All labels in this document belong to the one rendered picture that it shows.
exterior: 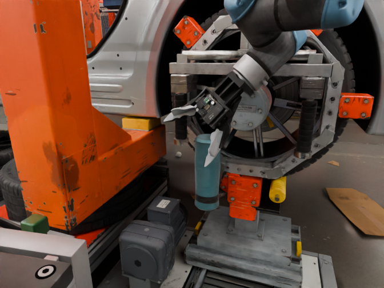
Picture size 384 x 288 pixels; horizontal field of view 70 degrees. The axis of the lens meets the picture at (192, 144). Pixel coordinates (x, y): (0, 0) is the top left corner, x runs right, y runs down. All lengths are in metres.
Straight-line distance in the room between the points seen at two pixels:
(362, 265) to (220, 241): 0.77
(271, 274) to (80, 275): 0.97
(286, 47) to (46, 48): 0.54
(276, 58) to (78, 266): 0.50
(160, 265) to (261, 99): 0.64
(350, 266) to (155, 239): 1.05
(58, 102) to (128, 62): 0.53
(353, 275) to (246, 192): 0.78
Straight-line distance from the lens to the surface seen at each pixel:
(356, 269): 1.68
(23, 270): 0.31
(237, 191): 1.05
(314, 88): 0.72
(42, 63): 0.75
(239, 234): 1.31
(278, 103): 1.05
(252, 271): 1.29
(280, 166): 1.00
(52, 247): 0.40
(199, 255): 1.30
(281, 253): 1.26
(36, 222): 0.69
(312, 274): 1.44
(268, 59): 0.60
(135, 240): 1.01
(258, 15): 0.53
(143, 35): 1.17
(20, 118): 0.84
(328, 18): 0.47
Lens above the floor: 1.00
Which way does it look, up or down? 18 degrees down
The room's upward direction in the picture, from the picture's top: straight up
